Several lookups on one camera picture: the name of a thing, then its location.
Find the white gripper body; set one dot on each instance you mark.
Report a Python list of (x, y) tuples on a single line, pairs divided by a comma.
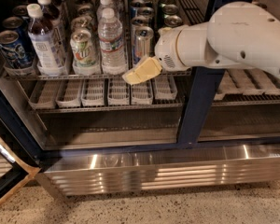
[(165, 52)]

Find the red bull can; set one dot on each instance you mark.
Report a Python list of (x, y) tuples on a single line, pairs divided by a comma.
[(143, 43), (138, 21), (134, 6), (147, 12)]

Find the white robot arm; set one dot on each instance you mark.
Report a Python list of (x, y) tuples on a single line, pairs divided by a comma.
[(239, 35)]

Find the green soda can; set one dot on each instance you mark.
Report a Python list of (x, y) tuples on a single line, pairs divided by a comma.
[(169, 10), (173, 21)]

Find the front 7up can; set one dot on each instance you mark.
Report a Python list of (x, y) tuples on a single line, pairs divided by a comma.
[(83, 48)]

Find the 7up can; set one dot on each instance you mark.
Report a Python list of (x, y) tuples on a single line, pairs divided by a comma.
[(81, 22), (83, 48)]

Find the steel fridge bottom grille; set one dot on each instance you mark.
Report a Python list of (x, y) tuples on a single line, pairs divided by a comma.
[(99, 173)]

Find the front blue pepsi can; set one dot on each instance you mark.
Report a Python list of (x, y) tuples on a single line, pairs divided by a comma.
[(14, 50)]

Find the blue pepsi can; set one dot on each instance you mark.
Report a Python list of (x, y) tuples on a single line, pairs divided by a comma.
[(14, 50), (19, 26)]

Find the open fridge door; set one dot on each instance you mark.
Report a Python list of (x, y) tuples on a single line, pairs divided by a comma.
[(15, 173)]

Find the front clear water bottle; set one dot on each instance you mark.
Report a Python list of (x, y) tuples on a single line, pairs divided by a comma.
[(111, 41)]

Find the clear water bottle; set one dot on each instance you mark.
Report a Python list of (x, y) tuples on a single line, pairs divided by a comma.
[(111, 41), (104, 4)]

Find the front dark tea bottle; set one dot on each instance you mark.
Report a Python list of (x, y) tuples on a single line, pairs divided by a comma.
[(41, 33)]

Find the dark tea bottle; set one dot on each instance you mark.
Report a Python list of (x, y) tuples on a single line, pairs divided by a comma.
[(41, 33), (53, 14)]

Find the top wire shelf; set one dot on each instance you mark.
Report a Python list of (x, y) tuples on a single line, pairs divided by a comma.
[(191, 12)]

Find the wire shelf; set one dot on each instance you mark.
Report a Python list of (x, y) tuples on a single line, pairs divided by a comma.
[(237, 87), (191, 12)]

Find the blue fridge door frame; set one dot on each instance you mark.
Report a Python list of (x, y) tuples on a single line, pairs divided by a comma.
[(203, 85)]

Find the lower wire shelf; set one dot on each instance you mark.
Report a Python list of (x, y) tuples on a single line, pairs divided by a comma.
[(237, 87)]

